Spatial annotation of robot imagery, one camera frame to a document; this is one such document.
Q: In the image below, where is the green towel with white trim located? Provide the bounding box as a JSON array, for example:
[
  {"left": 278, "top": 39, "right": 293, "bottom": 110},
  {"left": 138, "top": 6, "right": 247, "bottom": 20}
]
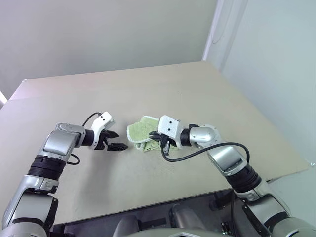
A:
[{"left": 126, "top": 115, "right": 178, "bottom": 153}]

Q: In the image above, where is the dark grey rounded shape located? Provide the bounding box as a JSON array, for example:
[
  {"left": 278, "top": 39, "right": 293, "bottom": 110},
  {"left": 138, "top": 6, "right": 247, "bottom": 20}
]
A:
[
  {"left": 169, "top": 203, "right": 207, "bottom": 231},
  {"left": 114, "top": 214, "right": 141, "bottom": 237}
]

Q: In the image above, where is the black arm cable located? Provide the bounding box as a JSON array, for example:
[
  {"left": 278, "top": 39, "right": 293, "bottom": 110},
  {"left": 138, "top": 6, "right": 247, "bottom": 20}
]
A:
[
  {"left": 66, "top": 112, "right": 102, "bottom": 166},
  {"left": 160, "top": 139, "right": 251, "bottom": 164}
]

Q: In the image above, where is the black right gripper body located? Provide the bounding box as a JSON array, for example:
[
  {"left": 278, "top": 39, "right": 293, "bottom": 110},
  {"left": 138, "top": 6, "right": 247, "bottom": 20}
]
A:
[{"left": 158, "top": 134, "right": 177, "bottom": 156}]

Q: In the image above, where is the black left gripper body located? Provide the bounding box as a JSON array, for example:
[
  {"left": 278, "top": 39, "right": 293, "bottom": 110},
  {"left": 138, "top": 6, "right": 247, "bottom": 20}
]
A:
[{"left": 93, "top": 128, "right": 112, "bottom": 151}]

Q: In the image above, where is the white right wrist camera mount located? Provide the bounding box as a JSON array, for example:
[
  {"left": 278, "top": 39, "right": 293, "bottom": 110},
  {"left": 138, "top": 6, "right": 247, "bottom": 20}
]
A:
[{"left": 157, "top": 115, "right": 187, "bottom": 149}]

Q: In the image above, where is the silver robot torso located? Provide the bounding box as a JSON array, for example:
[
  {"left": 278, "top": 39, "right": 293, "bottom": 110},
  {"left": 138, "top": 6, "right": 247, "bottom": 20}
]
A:
[{"left": 133, "top": 226, "right": 272, "bottom": 237}]

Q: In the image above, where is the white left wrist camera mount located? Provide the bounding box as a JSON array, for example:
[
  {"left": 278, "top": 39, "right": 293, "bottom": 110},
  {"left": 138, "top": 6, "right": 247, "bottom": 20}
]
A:
[{"left": 89, "top": 111, "right": 116, "bottom": 150}]

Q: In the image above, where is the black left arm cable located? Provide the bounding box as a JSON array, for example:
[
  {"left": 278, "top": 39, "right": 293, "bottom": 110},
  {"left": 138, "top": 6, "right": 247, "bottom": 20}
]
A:
[{"left": 66, "top": 112, "right": 102, "bottom": 166}]

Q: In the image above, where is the thin white wall cable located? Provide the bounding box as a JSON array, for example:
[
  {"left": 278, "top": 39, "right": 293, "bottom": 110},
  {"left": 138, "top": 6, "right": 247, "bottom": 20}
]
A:
[{"left": 210, "top": 0, "right": 234, "bottom": 44}]

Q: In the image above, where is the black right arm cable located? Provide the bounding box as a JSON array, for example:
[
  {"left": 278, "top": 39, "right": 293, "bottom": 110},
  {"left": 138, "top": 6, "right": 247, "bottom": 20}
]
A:
[{"left": 160, "top": 139, "right": 251, "bottom": 164}]

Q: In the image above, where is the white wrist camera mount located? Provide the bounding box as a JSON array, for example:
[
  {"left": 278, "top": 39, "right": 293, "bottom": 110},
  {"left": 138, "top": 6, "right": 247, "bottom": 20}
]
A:
[
  {"left": 89, "top": 111, "right": 116, "bottom": 150},
  {"left": 157, "top": 115, "right": 187, "bottom": 149}
]

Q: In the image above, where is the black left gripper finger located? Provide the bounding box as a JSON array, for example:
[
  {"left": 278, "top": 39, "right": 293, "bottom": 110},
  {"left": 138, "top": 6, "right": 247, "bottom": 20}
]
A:
[
  {"left": 104, "top": 130, "right": 120, "bottom": 140},
  {"left": 107, "top": 142, "right": 129, "bottom": 152}
]

